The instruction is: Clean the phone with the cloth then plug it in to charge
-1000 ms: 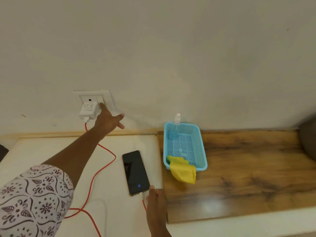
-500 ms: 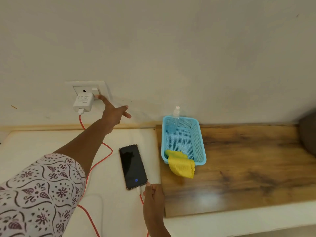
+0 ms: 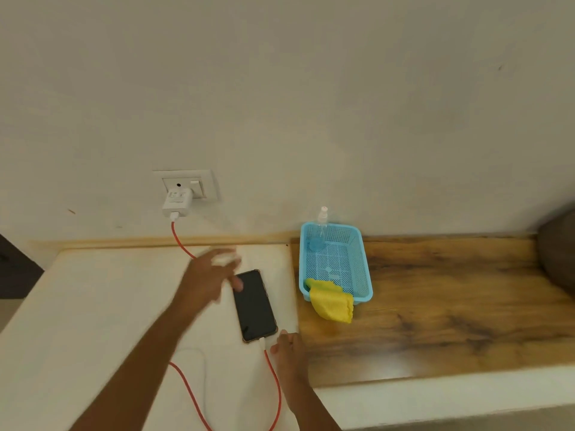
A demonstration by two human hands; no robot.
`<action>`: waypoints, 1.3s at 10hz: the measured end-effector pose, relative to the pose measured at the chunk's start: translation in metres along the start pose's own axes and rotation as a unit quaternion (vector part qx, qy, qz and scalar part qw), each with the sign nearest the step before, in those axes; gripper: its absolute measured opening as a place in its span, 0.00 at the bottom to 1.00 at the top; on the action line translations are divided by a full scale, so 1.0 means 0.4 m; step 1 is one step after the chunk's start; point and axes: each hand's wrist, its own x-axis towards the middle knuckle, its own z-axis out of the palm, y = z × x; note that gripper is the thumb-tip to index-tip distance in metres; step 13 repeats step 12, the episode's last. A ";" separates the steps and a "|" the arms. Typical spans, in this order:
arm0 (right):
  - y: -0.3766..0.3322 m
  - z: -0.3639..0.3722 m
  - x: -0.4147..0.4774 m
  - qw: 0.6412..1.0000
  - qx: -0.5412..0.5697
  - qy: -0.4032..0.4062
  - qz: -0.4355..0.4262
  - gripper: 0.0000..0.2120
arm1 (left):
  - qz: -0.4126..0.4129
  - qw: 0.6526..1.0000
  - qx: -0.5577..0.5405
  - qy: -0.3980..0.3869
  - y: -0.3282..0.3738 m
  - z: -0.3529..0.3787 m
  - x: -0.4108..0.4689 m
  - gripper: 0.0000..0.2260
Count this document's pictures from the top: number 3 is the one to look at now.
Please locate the person's left hand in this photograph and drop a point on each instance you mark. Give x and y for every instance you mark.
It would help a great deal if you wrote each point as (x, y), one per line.
(202, 282)

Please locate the person's right hand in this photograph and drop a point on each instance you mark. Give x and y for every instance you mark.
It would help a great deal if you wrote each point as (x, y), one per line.
(291, 363)

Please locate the person's right thumb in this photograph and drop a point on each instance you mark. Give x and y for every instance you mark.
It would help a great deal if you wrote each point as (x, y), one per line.
(275, 347)

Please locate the person's left thumb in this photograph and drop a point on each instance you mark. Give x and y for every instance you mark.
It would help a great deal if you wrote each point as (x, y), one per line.
(237, 283)

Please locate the person's left forearm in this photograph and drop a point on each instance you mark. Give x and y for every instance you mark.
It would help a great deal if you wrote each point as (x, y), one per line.
(134, 372)

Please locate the person's right forearm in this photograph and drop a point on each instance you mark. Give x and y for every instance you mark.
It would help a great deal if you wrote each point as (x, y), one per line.
(310, 412)

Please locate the black smartphone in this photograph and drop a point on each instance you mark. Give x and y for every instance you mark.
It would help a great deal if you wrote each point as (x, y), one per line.
(255, 306)

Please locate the yellow cleaning cloth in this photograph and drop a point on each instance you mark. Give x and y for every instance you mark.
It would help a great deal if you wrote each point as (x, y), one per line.
(332, 302)

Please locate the clear spray bottle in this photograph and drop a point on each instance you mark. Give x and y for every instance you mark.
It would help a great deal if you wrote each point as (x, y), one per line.
(320, 231)

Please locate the white charger adapter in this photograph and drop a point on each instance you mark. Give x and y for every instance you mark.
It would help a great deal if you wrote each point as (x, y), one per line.
(177, 201)

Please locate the blue plastic basket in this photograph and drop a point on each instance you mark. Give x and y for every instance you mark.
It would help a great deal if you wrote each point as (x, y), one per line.
(341, 269)

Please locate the dark rounded object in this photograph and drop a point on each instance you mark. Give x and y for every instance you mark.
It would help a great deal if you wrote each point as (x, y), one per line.
(559, 255)

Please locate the white wall socket plate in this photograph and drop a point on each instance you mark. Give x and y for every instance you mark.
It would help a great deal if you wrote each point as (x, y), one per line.
(204, 186)

